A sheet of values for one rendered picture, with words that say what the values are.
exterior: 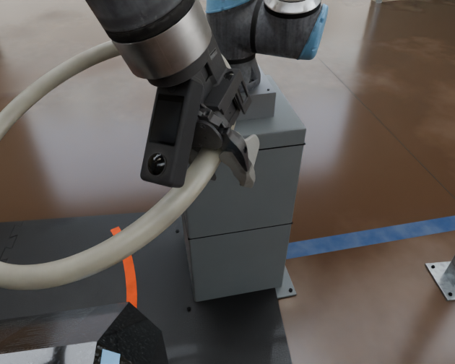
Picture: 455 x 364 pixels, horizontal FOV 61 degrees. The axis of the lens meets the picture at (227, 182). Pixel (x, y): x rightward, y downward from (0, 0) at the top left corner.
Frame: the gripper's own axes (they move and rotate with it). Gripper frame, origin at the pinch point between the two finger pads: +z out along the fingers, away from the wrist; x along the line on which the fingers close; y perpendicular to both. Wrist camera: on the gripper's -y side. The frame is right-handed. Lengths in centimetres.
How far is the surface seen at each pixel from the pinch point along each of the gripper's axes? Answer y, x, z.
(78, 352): -28.7, 26.5, 21.7
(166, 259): 15, 83, 111
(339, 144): 141, 40, 167
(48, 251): -4, 135, 93
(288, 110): 59, 23, 49
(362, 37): 340, 77, 231
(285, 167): 44, 21, 60
